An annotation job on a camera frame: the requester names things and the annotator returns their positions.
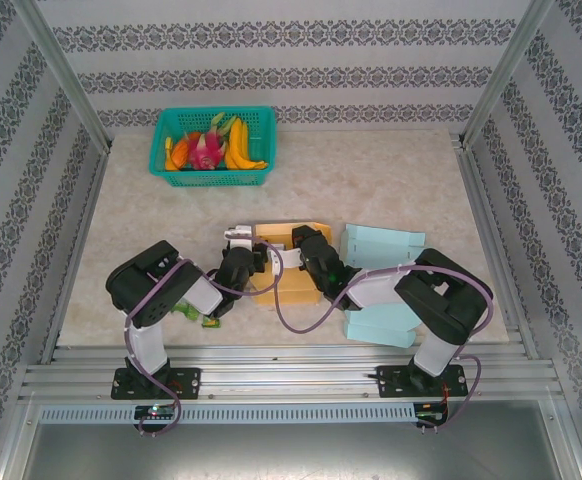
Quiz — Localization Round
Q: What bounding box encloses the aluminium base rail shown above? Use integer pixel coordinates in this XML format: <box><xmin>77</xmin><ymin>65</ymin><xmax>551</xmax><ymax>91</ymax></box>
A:
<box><xmin>18</xmin><ymin>343</ymin><xmax>558</xmax><ymax>402</ymax></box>

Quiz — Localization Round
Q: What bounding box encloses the aluminium frame post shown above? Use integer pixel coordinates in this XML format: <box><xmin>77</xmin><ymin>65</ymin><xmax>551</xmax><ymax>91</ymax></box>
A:
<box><xmin>459</xmin><ymin>0</ymin><xmax>557</xmax><ymax>149</ymax></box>
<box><xmin>8</xmin><ymin>0</ymin><xmax>114</xmax><ymax>154</ymax></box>

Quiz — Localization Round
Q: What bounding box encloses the teal plastic basket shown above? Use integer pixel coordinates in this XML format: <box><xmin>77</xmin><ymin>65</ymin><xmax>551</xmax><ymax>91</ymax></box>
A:
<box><xmin>149</xmin><ymin>106</ymin><xmax>278</xmax><ymax>189</ymax></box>

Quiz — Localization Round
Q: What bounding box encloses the light blue paper box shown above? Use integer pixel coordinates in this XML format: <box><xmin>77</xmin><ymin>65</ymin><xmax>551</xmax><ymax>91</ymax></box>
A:
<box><xmin>338</xmin><ymin>222</ymin><xmax>428</xmax><ymax>350</ymax></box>

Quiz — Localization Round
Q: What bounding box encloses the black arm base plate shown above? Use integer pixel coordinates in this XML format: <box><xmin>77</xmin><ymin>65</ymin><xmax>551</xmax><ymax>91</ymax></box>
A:
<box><xmin>376</xmin><ymin>364</ymin><xmax>470</xmax><ymax>400</ymax></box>
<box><xmin>110</xmin><ymin>367</ymin><xmax>203</xmax><ymax>401</ymax></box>

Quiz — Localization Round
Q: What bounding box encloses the aluminium side rail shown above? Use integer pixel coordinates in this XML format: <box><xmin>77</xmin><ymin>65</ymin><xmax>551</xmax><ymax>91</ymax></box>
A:
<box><xmin>39</xmin><ymin>149</ymin><xmax>112</xmax><ymax>365</ymax></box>
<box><xmin>456</xmin><ymin>144</ymin><xmax>540</xmax><ymax>360</ymax></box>

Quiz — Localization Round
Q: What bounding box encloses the purple cable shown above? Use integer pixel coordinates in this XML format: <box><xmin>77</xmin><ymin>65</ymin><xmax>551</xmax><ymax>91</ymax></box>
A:
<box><xmin>123</xmin><ymin>237</ymin><xmax>280</xmax><ymax>437</ymax></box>
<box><xmin>272</xmin><ymin>257</ymin><xmax>495</xmax><ymax>432</ymax></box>

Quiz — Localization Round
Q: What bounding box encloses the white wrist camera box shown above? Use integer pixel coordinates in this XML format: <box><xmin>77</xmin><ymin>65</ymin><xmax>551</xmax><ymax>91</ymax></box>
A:
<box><xmin>223</xmin><ymin>224</ymin><xmax>256</xmax><ymax>249</ymax></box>
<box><xmin>267</xmin><ymin>246</ymin><xmax>306</xmax><ymax>272</ymax></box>

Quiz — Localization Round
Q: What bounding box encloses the grey metal sheet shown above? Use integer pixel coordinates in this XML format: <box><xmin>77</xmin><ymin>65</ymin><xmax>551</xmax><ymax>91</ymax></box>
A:
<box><xmin>20</xmin><ymin>422</ymin><xmax>580</xmax><ymax>480</ymax></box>

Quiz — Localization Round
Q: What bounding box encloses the orange fruit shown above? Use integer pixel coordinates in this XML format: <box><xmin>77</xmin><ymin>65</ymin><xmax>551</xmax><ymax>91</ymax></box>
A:
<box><xmin>164</xmin><ymin>139</ymin><xmax>192</xmax><ymax>172</ymax></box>

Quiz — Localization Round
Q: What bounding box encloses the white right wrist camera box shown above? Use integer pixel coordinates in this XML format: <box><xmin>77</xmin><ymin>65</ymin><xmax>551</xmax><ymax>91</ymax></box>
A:
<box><xmin>267</xmin><ymin>246</ymin><xmax>306</xmax><ymax>272</ymax></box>

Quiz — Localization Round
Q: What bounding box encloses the pink dragon fruit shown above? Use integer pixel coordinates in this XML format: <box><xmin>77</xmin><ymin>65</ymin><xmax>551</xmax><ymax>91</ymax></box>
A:
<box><xmin>185</xmin><ymin>112</ymin><xmax>237</xmax><ymax>172</ymax></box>

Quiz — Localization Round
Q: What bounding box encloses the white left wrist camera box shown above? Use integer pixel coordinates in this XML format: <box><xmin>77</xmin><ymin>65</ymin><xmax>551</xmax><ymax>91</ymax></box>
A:
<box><xmin>223</xmin><ymin>224</ymin><xmax>256</xmax><ymax>249</ymax></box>

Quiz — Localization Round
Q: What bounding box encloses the yellow banana bunch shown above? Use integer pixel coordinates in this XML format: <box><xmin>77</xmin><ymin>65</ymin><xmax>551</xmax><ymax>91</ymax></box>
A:
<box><xmin>223</xmin><ymin>117</ymin><xmax>270</xmax><ymax>172</ymax></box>

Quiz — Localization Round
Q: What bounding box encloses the small circuit board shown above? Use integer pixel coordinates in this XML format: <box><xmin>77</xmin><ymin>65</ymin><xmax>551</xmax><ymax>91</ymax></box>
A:
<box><xmin>415</xmin><ymin>401</ymin><xmax>450</xmax><ymax>427</ymax></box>
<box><xmin>134</xmin><ymin>403</ymin><xmax>178</xmax><ymax>420</ymax></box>

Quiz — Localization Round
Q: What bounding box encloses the yellow paper box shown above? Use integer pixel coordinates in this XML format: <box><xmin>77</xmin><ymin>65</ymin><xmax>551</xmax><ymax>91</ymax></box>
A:
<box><xmin>249</xmin><ymin>221</ymin><xmax>334</xmax><ymax>308</ymax></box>

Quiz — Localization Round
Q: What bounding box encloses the slotted grey cable duct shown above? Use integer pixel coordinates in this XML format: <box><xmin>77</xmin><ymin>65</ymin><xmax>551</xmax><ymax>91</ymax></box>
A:
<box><xmin>38</xmin><ymin>402</ymin><xmax>417</xmax><ymax>425</ymax></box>

